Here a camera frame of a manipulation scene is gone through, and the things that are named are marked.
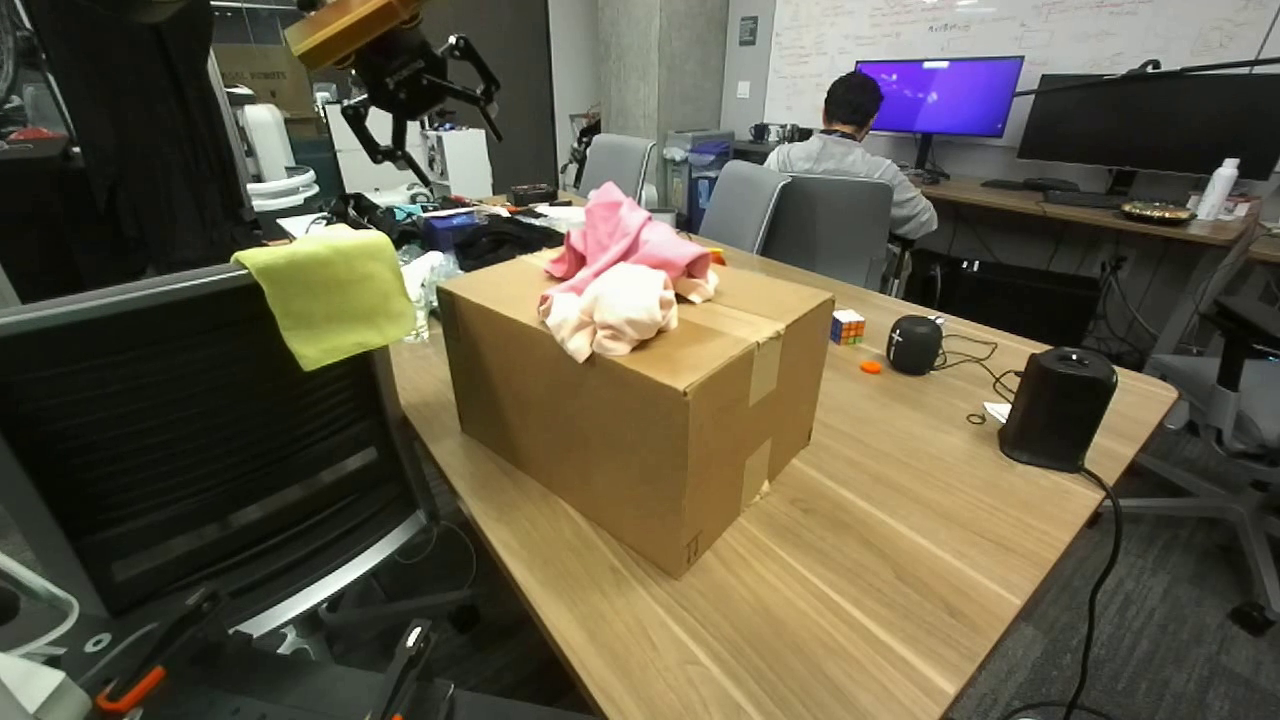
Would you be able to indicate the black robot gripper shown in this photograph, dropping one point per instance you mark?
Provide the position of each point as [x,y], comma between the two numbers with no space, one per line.
[406,78]

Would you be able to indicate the yellow cloth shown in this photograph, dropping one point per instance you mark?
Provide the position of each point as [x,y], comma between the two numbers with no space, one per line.
[332,292]

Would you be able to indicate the pink cloth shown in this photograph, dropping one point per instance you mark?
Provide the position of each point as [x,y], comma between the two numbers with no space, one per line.
[616,230]

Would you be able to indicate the peach cloth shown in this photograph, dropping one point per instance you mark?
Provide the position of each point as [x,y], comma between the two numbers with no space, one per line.
[620,308]

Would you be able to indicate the robot arm with yellow tape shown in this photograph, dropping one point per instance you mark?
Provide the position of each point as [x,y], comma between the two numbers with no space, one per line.
[329,34]

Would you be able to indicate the grey office chair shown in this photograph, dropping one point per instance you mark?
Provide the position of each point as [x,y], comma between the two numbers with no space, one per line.
[620,161]
[814,221]

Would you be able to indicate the large cardboard box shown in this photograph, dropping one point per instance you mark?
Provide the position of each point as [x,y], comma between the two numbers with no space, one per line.
[660,445]

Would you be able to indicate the black mesh office chair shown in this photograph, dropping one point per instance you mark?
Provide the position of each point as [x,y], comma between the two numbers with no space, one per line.
[161,439]

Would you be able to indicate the grey chair at right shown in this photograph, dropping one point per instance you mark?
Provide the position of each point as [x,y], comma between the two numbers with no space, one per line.
[1223,439]

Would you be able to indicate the seated person grey sweater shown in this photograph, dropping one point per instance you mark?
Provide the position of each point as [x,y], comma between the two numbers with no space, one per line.
[839,148]

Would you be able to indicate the rubiks cube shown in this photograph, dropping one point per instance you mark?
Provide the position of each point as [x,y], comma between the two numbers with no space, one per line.
[847,327]

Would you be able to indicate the small round black speaker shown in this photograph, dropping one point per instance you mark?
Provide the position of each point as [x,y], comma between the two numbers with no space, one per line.
[912,344]

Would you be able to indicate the purple screen monitor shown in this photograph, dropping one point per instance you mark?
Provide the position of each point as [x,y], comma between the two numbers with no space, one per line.
[947,95]

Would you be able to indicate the background wooden desk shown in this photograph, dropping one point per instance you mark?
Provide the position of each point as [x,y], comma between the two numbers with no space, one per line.
[1069,272]

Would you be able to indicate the tall black cylinder speaker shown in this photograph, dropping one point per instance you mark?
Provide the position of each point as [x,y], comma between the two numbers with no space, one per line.
[1056,408]

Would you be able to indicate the wide black monitor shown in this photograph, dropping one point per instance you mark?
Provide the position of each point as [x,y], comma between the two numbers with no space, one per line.
[1172,127]

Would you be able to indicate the white spray bottle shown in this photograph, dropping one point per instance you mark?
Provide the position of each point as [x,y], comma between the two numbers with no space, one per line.
[1216,188]

